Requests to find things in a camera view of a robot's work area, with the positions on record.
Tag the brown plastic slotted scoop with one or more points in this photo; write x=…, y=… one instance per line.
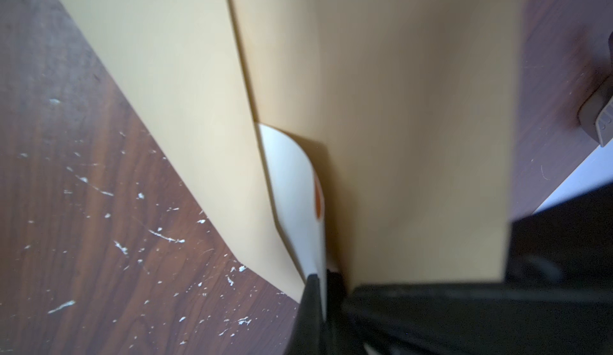
x=595, y=115

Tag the cream letter paper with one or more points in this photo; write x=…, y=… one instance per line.
x=298, y=202

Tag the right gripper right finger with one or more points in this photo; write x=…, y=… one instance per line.
x=341, y=338

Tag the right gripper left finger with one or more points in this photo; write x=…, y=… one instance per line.
x=307, y=336

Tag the tan paper envelope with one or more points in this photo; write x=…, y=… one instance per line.
x=405, y=108

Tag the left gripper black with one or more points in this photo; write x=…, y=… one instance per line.
x=555, y=297

